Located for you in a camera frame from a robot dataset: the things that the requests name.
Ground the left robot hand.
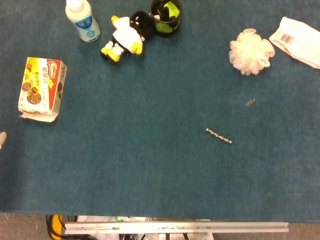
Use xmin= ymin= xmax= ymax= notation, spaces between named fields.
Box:
xmin=0 ymin=131 xmax=8 ymax=151

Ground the aluminium frame rail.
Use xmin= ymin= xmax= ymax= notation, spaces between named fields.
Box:
xmin=64 ymin=221 xmax=290 ymax=235

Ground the yellow black cable bundle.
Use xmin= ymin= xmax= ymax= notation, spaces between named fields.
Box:
xmin=45 ymin=214 xmax=65 ymax=240

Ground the pink mesh bath sponge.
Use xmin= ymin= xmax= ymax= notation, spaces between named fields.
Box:
xmin=228 ymin=28 xmax=276 ymax=76

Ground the white plastic drink bottle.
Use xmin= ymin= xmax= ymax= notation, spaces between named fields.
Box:
xmin=65 ymin=0 xmax=102 ymax=43

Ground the red yellow biscuit box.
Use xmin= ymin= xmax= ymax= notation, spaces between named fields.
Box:
xmin=17 ymin=56 xmax=68 ymax=123

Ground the metal bead chain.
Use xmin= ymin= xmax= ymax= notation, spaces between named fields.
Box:
xmin=205 ymin=127 xmax=233 ymax=145

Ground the white pink plastic package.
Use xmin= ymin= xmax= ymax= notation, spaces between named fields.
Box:
xmin=268 ymin=16 xmax=320 ymax=70

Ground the black white yellow plush toy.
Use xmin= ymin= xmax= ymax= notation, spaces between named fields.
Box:
xmin=100 ymin=10 xmax=155 ymax=64

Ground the green item in pen holder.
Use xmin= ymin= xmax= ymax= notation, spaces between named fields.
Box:
xmin=162 ymin=1 xmax=181 ymax=20

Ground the black mesh pen holder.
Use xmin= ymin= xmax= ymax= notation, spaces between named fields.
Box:
xmin=149 ymin=0 xmax=183 ymax=37

